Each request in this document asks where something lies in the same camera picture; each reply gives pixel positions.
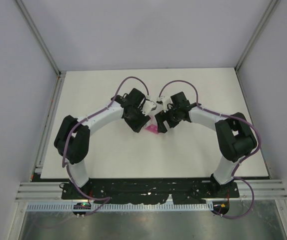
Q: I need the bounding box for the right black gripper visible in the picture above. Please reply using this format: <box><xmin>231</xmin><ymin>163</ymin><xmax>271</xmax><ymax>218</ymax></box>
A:
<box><xmin>155</xmin><ymin>103</ymin><xmax>182</xmax><ymax>133</ymax></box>

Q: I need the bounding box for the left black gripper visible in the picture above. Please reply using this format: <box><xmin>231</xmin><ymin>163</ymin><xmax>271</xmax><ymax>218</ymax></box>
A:
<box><xmin>124</xmin><ymin>106</ymin><xmax>151</xmax><ymax>133</ymax></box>

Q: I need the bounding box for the pink weekly pill organizer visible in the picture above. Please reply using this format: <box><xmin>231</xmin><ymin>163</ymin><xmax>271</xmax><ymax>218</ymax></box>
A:
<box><xmin>144</xmin><ymin>123</ymin><xmax>159</xmax><ymax>135</ymax></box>

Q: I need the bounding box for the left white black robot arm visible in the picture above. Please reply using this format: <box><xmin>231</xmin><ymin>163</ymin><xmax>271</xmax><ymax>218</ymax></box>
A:
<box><xmin>54</xmin><ymin>88</ymin><xmax>157</xmax><ymax>199</ymax></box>

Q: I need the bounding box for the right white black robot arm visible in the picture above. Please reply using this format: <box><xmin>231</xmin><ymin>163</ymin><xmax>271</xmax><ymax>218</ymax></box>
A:
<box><xmin>154</xmin><ymin>92</ymin><xmax>257</xmax><ymax>197</ymax></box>

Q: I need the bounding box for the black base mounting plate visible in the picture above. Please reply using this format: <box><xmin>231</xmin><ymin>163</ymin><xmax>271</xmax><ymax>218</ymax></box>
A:
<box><xmin>60</xmin><ymin>177</ymin><xmax>241</xmax><ymax>205</ymax></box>

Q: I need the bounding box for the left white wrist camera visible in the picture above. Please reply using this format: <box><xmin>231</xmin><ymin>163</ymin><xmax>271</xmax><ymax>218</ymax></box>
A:
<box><xmin>141</xmin><ymin>99</ymin><xmax>157</xmax><ymax>116</ymax></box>

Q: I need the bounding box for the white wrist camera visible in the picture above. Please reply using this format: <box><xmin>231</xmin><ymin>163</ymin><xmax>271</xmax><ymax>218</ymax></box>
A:
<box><xmin>141</xmin><ymin>99</ymin><xmax>157</xmax><ymax>116</ymax></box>
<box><xmin>156</xmin><ymin>96</ymin><xmax>172</xmax><ymax>112</ymax></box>

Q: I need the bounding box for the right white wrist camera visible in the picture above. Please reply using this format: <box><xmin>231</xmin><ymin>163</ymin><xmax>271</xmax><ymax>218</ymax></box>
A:
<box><xmin>156</xmin><ymin>96</ymin><xmax>172</xmax><ymax>112</ymax></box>

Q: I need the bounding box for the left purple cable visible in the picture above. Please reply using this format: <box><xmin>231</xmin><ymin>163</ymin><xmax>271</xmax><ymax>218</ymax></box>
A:
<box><xmin>62</xmin><ymin>76</ymin><xmax>152</xmax><ymax>203</ymax></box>

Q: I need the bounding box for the left side aluminium rail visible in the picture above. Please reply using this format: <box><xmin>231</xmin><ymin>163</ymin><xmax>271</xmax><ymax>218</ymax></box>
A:
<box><xmin>28</xmin><ymin>71</ymin><xmax>66</xmax><ymax>182</ymax></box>

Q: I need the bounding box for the aluminium frame rail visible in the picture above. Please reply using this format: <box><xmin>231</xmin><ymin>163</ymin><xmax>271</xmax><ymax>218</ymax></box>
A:
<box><xmin>15</xmin><ymin>179</ymin><xmax>287</xmax><ymax>202</ymax></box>

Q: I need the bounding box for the white slotted cable duct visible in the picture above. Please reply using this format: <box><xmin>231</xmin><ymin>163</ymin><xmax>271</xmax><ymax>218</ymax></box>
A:
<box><xmin>26</xmin><ymin>201</ymin><xmax>213</xmax><ymax>212</ymax></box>

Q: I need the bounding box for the left aluminium corner post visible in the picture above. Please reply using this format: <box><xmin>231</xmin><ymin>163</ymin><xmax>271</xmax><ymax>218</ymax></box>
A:
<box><xmin>13</xmin><ymin>0</ymin><xmax>61</xmax><ymax>77</ymax></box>

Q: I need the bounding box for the aluminium corner post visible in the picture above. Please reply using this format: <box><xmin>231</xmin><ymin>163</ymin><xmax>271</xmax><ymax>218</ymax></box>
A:
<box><xmin>13</xmin><ymin>0</ymin><xmax>61</xmax><ymax>77</ymax></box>
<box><xmin>234</xmin><ymin>0</ymin><xmax>281</xmax><ymax>72</ymax></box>

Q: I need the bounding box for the right aluminium corner post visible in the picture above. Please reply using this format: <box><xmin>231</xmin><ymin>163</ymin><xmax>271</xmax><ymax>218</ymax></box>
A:
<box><xmin>234</xmin><ymin>0</ymin><xmax>281</xmax><ymax>72</ymax></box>

